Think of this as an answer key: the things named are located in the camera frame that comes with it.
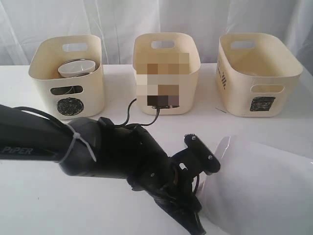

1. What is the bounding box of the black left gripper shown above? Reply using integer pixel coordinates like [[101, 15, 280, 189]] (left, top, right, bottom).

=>
[[97, 117, 206, 235]]

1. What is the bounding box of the white square plate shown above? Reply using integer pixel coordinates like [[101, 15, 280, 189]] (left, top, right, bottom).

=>
[[197, 136, 313, 235]]

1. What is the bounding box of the white ceramic bowl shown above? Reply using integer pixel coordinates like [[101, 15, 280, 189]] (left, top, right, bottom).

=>
[[57, 60, 96, 78]]

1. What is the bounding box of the steel cup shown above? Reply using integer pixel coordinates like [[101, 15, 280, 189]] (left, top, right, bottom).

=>
[[50, 86, 73, 95]]

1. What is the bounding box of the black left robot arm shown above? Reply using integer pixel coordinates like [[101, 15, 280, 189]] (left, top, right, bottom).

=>
[[0, 106, 209, 235]]

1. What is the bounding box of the cream bin with triangle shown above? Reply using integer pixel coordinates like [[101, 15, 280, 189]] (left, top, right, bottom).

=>
[[133, 32, 201, 115]]

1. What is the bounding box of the cream bin with square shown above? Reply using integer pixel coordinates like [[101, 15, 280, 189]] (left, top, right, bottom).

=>
[[216, 33, 303, 117]]

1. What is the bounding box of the cream bin with circle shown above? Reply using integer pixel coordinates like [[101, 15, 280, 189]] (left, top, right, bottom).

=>
[[28, 35, 105, 119]]

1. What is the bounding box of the white backdrop curtain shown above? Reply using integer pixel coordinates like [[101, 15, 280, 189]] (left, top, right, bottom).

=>
[[0, 0, 313, 71]]

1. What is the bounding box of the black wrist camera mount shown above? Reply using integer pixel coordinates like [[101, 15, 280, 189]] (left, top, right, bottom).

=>
[[171, 134, 221, 179]]

